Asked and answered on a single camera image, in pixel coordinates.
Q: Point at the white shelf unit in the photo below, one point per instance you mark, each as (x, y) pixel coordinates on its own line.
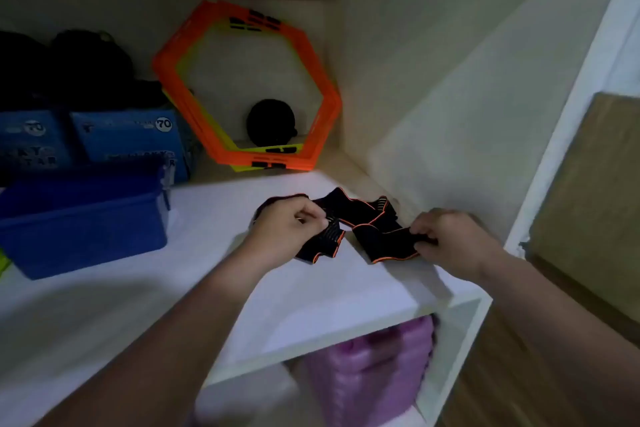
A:
(320, 301)

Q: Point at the blue plastic storage bin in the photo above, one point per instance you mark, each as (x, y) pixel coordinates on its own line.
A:
(85, 226)

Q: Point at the person's left hand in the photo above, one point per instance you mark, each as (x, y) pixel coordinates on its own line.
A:
(280, 234)

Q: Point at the person's right forearm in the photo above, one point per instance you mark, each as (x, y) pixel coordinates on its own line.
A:
(560, 336)

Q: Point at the person's right hand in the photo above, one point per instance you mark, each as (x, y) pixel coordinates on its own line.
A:
(460, 246)

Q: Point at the person's left fingers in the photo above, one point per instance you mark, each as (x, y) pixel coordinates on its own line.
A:
(314, 216)

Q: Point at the black round cap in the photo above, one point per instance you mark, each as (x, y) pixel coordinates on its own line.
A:
(270, 124)

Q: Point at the black fabric bag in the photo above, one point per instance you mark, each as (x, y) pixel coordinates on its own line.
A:
(95, 69)
(20, 71)

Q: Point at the person's left forearm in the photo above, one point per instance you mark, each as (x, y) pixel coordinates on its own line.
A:
(165, 351)

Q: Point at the purple foam block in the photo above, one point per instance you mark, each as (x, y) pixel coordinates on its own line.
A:
(370, 374)

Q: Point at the person's right fingers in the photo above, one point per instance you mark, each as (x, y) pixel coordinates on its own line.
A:
(422, 230)

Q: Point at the blue cardboard box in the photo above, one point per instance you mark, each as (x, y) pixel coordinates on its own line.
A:
(32, 139)
(130, 139)

